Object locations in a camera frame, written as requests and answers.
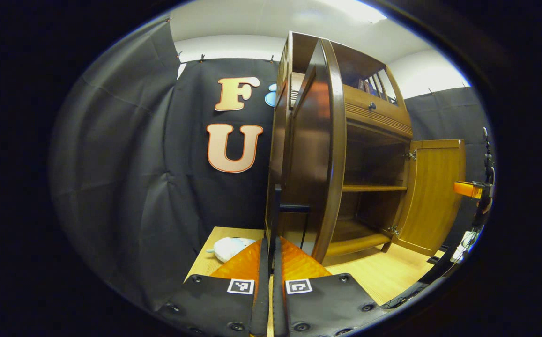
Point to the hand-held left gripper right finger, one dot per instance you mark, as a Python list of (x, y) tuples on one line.
[(322, 309)]

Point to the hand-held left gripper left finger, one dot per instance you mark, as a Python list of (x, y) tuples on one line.
[(224, 309)]

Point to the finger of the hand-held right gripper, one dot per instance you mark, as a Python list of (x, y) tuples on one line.
[(467, 189)]

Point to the wooden cabinet door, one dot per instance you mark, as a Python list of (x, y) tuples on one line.
[(317, 140), (434, 196)]

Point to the wooden double-door shoe cabinet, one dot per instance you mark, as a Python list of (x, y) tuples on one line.
[(374, 119)]

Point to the metal door hinge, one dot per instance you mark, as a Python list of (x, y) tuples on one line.
[(394, 229), (410, 154)]

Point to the white plush toy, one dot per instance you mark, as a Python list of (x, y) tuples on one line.
[(228, 248)]

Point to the blue book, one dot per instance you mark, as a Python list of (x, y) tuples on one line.
[(370, 88)]

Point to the reddish brown book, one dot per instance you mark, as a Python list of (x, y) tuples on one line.
[(361, 85)]

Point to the black backdrop cloth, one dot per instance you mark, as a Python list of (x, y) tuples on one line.
[(125, 164)]

